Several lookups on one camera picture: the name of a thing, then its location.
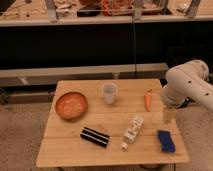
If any low grey bench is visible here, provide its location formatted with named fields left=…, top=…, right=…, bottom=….
left=0, top=63, right=169, bottom=87

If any blue sponge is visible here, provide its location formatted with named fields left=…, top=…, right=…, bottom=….
left=157, top=130, right=175, bottom=153

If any long wooden shelf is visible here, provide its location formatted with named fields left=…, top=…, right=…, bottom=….
left=0, top=0, right=213, bottom=27

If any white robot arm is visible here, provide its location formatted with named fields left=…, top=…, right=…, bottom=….
left=161, top=60, right=213, bottom=123

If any black white striped block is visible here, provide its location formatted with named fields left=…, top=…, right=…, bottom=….
left=80, top=127, right=110, bottom=147

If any white plastic bottle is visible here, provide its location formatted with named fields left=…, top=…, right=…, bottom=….
left=121, top=116, right=144, bottom=150

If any orange carrot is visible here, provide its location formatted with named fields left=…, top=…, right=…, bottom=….
left=144, top=89, right=152, bottom=112

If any orange wooden bowl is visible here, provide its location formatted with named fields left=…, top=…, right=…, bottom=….
left=55, top=92, right=88, bottom=120

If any wooden slat table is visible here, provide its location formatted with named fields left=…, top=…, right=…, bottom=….
left=36, top=79, right=189, bottom=167

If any thin black hanging cable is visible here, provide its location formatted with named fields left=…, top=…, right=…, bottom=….
left=131, top=16, right=138, bottom=80

